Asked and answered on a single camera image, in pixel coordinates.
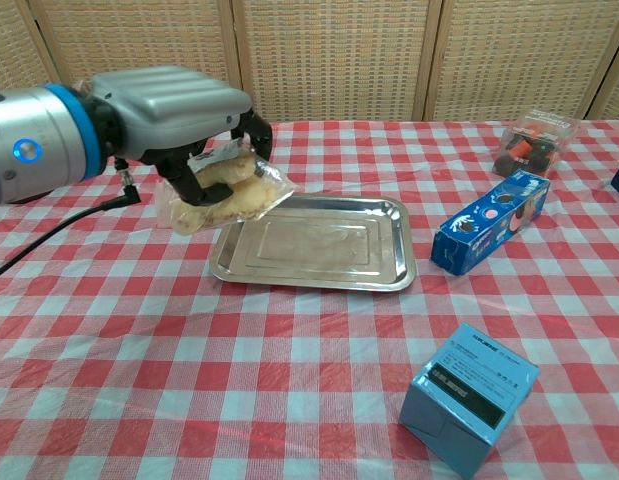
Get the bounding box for woven bamboo folding screen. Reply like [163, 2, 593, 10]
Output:
[0, 0, 619, 124]

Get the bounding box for red white checkered tablecloth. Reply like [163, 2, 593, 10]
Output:
[0, 118, 619, 480]

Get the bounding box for blue Oreo cookie box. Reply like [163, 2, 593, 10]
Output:
[429, 168, 551, 276]

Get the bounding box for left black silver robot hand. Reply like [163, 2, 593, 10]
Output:
[86, 65, 274, 209]

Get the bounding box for light blue cardboard box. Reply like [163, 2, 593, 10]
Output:
[398, 322, 541, 479]

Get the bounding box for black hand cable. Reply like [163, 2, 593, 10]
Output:
[0, 155, 143, 284]

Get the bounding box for silver metal tray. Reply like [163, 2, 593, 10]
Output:
[208, 194, 418, 292]

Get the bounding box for bagged pastry snack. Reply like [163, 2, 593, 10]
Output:
[156, 139, 296, 236]

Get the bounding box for clear plastic snack box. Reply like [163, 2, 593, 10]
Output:
[492, 107, 579, 179]

